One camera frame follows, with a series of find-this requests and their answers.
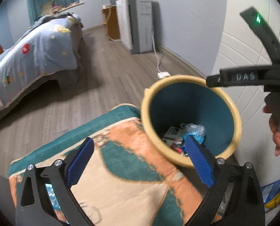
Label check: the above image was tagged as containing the clear bag with blue trash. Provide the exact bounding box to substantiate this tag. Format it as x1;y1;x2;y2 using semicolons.
180;123;206;146

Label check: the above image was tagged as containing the yellow and teal trash bin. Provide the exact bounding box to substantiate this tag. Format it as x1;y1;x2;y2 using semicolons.
140;75;242;168

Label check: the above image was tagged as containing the person's right hand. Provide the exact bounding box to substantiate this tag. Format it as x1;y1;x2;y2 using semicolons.
262;105;280;157

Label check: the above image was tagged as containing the blue and yellow bag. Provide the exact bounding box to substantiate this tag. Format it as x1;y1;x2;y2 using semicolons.
260;179;280;210

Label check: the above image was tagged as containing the white printed paper box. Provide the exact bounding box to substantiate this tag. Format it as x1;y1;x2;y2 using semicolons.
161;127;183;147

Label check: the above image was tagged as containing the patterned quilted cushion mat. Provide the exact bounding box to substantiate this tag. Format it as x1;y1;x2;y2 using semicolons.
9;105;203;225

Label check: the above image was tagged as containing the white grey air purifier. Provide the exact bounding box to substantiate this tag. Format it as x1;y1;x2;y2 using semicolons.
116;0;153;54

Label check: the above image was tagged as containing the bed with blue floral duvet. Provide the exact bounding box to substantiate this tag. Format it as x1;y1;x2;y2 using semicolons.
0;13;83;120

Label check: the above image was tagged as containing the wooden side cabinet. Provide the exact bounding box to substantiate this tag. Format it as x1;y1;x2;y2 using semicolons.
102;5;121;41

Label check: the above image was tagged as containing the white power cable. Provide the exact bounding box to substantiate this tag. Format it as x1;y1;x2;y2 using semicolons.
151;27;171;79

